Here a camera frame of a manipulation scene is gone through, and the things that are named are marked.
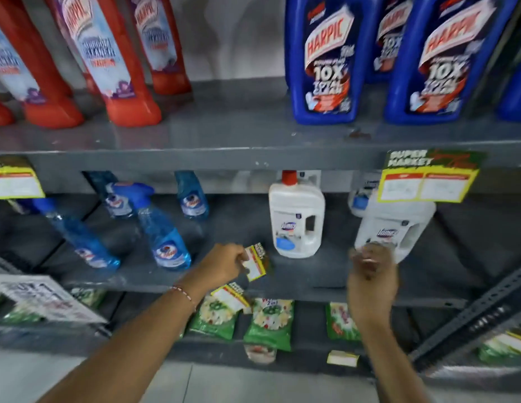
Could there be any person's left hand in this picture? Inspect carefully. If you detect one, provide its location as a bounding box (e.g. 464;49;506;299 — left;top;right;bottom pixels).
182;243;250;306

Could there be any person's right hand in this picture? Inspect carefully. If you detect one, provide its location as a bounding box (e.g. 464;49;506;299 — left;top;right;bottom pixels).
347;243;400;330

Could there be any small yellow price tag card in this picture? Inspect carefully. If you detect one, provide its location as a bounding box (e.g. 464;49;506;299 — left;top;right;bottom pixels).
210;282;251;314
244;243;272;282
326;350;360;368

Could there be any person's right forearm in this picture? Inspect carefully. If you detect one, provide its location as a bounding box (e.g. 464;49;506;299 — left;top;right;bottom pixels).
361;320;433;403

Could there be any person's left forearm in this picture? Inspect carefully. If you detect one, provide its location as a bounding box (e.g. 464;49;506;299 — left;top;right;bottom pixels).
37;286;199;403

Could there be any white cleaner jug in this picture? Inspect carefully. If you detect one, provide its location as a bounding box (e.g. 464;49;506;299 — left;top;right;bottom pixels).
354;190;437;265

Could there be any white jug with blue cap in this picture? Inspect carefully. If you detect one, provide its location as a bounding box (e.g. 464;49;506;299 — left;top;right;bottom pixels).
348;172;383;218

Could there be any white jug with red cap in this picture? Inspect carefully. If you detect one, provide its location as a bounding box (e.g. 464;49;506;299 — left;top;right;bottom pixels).
268;170;327;259

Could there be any row of green detergent packets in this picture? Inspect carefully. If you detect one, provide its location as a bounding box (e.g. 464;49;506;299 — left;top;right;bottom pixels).
0;287;521;367

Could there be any blue glass cleaner spray bottle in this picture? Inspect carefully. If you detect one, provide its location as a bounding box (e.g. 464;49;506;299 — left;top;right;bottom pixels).
32;197;121;272
83;170;134;219
113;182;192;272
174;170;210;221

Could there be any large yellow green shelf label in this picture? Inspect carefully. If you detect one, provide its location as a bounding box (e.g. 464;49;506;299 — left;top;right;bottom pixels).
377;148;489;204

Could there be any white red pouch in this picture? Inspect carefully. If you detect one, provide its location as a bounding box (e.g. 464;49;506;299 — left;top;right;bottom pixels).
245;343;278;365

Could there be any grey slotted metal brace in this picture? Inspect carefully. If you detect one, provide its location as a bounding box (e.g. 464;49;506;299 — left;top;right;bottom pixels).
409;263;521;362

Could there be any grey metal shelf unit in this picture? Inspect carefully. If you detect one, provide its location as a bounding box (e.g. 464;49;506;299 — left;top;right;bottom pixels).
0;77;521;380

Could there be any blue toilet cleaner bottle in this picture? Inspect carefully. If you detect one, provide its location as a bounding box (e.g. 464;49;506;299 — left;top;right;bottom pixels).
384;0;520;125
284;0;374;125
496;53;521;123
365;0;417;85

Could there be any white printed shelf label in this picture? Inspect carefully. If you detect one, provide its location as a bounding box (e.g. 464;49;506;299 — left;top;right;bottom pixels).
0;273;107;324

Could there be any red white thread bracelet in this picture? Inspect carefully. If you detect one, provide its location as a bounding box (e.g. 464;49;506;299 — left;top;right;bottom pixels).
170;285;198;312

